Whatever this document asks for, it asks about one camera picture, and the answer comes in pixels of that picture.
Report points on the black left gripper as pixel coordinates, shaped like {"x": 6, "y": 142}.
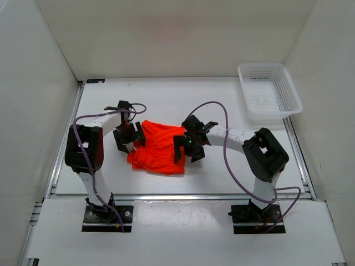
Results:
{"x": 136, "y": 135}

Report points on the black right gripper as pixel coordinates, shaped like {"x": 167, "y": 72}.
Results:
{"x": 181, "y": 141}

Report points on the orange mesh shorts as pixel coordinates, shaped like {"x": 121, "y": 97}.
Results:
{"x": 157, "y": 156}

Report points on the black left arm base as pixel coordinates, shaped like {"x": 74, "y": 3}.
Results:
{"x": 103, "y": 219}

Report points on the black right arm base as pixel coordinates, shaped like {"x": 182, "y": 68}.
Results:
{"x": 248, "y": 219}

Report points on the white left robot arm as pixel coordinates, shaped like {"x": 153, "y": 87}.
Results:
{"x": 84, "y": 152}

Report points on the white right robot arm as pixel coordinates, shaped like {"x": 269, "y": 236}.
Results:
{"x": 264, "y": 154}

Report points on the black corner label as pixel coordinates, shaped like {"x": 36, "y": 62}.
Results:
{"x": 95, "y": 81}

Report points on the white plastic mesh basket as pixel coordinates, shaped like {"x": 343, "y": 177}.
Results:
{"x": 269, "y": 91}

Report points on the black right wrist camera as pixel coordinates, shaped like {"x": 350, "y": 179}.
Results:
{"x": 193, "y": 126}

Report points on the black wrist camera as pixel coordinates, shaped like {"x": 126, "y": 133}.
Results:
{"x": 193, "y": 126}
{"x": 122, "y": 107}

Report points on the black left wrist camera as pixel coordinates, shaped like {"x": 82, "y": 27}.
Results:
{"x": 122, "y": 107}

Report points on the aluminium table edge rail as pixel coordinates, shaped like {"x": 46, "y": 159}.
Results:
{"x": 180, "y": 197}

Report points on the aluminium right frame rail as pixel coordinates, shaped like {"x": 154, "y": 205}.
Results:
{"x": 300, "y": 160}

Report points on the aluminium frame rail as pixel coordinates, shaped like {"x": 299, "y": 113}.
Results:
{"x": 300, "y": 160}
{"x": 52, "y": 180}

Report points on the aluminium left frame rail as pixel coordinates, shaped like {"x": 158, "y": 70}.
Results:
{"x": 52, "y": 180}

